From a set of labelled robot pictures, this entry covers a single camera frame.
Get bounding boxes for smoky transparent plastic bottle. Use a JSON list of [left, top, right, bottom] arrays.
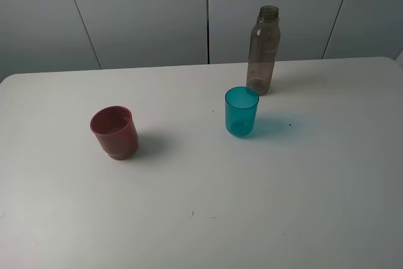
[[246, 5, 281, 96]]

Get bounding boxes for teal translucent plastic cup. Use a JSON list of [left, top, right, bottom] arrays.
[[225, 86, 259, 137]]

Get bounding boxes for red plastic cup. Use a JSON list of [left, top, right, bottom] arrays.
[[90, 106, 139, 161]]

